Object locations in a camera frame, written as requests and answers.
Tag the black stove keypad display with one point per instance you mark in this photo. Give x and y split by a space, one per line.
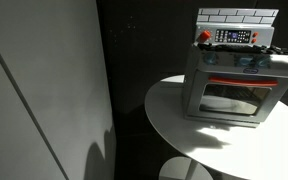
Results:
232 36

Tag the grey oven door with window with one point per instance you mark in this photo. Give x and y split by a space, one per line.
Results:
197 96

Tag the grey toy stove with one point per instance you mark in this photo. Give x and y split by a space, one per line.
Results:
230 66

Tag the blue stove knob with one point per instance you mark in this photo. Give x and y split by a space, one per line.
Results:
263 61
210 58
244 61

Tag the red round stove knob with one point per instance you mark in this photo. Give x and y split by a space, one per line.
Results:
204 35

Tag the white round table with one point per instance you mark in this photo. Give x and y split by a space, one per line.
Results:
244 153

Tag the small orange stove button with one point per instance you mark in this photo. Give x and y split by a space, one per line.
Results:
253 40
255 34

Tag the white round table base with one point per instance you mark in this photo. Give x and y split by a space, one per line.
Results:
174 170

